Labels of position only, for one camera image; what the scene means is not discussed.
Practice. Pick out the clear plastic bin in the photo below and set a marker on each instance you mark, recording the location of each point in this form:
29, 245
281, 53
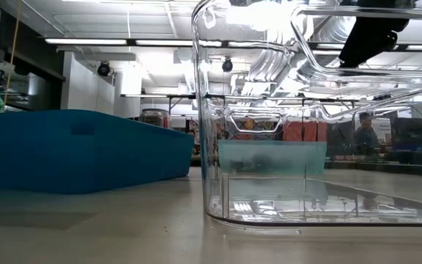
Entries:
255, 55

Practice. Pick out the dark storage rack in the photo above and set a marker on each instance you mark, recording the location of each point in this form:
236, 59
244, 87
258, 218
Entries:
31, 62

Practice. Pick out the black shelf beam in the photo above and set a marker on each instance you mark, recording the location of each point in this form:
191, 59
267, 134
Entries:
159, 96

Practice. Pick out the dark blue plastic bin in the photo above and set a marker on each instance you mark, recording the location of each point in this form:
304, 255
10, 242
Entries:
68, 154

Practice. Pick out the person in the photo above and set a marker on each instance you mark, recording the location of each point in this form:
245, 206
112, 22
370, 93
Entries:
365, 133

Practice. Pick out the orange storage boxes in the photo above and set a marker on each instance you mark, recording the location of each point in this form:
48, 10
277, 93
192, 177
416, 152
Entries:
302, 131

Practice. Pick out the black ceiling camera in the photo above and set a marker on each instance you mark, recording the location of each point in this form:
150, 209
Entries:
103, 68
227, 65

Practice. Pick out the silver soda can red print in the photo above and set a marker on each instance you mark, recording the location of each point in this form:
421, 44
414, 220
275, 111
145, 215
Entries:
155, 118

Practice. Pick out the colourful wall poster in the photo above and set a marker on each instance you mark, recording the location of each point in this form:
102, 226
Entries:
255, 126

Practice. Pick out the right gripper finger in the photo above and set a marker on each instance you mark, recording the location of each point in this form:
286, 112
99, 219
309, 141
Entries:
372, 40

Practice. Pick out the translucent green plastic bin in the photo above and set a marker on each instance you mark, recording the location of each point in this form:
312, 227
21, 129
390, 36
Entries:
269, 157

